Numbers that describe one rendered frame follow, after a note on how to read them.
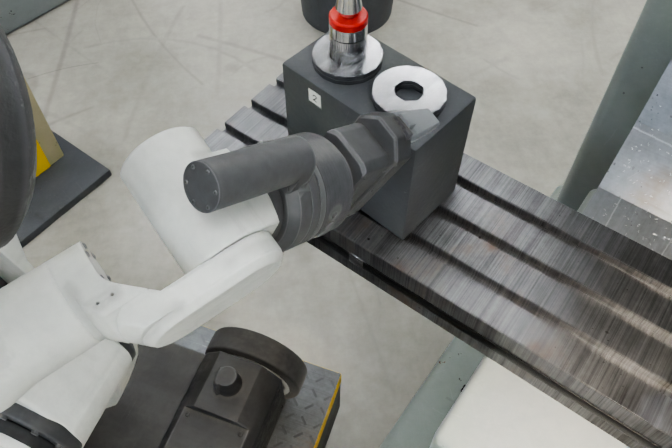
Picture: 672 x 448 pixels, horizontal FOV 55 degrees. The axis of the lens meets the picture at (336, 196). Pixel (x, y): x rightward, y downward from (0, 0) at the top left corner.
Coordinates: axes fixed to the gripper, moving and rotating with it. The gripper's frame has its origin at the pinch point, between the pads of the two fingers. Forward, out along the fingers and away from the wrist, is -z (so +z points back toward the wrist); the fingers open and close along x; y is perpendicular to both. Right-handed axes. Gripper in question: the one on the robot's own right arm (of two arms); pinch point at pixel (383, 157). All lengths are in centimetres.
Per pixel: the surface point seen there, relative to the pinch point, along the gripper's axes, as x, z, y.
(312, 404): -74, -35, -15
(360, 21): 1.4, -12.0, 16.8
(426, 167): -6.0, -15.2, -0.5
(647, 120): 6, -53, -11
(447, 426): -24.6, -11.0, -26.9
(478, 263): -13.5, -22.6, -13.2
